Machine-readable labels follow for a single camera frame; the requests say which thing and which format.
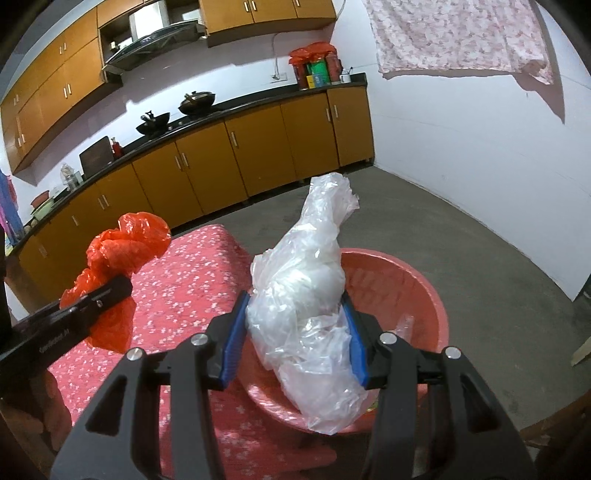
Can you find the light wooden stick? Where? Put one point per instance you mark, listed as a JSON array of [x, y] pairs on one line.
[[581, 351]]

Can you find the white wall socket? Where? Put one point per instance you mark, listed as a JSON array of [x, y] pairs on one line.
[[278, 76]]

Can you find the blue hanging cloth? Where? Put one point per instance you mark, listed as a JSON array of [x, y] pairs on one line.
[[8, 207]]

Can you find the glass jar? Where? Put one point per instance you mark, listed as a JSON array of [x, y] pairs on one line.
[[68, 177]]

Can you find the red plastic basin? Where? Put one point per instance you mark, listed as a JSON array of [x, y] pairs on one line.
[[406, 295]]

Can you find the white cup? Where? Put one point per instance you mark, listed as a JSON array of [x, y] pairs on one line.
[[345, 77]]

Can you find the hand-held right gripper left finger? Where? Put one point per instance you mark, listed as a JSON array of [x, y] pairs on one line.
[[233, 344]]

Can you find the brown cutting board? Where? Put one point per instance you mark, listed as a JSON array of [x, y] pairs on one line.
[[96, 157]]

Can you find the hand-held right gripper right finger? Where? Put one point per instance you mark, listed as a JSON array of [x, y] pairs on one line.
[[358, 344]]

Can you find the red bottle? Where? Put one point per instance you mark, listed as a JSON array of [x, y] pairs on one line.
[[117, 148]]

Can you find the stacked bowls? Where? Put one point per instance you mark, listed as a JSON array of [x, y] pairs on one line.
[[40, 205]]

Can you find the person's left hand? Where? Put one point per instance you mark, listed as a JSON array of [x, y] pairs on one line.
[[55, 406]]

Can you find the wooden base cabinets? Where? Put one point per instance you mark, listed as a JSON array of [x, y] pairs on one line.
[[258, 147]]

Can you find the pink floral hanging cloth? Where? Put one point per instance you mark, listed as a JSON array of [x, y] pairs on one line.
[[452, 37]]

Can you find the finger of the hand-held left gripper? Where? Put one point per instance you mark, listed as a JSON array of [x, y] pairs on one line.
[[108, 293]]

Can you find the wooden wall cabinets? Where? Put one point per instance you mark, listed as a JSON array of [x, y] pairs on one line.
[[254, 9]]

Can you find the red bag on counter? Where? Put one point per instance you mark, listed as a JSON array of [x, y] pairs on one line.
[[314, 50]]

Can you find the wooden chair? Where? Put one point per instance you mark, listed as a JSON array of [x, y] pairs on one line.
[[558, 438]]

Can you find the black kitchen countertop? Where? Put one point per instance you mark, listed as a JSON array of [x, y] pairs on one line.
[[249, 105]]

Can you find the pink floral tablecloth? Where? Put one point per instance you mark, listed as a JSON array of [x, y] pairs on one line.
[[184, 286]]

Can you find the clear plastic bag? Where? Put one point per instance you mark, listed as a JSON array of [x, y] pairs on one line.
[[300, 286]]

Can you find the steel range hood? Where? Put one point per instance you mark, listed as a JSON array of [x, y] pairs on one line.
[[152, 39]]

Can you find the green box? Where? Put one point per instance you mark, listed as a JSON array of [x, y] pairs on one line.
[[319, 73]]

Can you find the black wok with lid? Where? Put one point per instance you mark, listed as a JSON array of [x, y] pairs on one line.
[[197, 104]]

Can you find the red plastic bag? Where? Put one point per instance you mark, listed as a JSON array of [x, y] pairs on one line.
[[124, 244]]

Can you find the black open wok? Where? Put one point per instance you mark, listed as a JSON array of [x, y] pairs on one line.
[[153, 124]]

